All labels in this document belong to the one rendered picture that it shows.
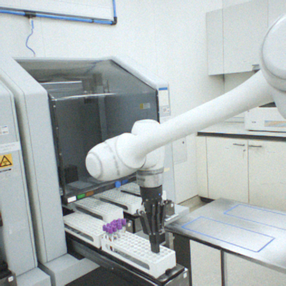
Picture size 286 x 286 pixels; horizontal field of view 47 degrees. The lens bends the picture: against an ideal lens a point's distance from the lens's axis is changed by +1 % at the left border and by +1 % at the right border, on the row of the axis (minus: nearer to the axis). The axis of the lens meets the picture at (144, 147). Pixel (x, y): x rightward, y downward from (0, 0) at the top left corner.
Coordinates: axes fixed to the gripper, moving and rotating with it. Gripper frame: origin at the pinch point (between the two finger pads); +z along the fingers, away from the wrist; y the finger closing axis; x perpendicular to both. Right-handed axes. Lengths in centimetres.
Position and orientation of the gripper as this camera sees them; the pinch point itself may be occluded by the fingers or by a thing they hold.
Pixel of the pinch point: (155, 242)
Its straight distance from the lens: 114.2
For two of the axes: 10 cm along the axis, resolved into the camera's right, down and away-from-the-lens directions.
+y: -7.2, 1.8, -6.7
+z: 0.7, 9.8, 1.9
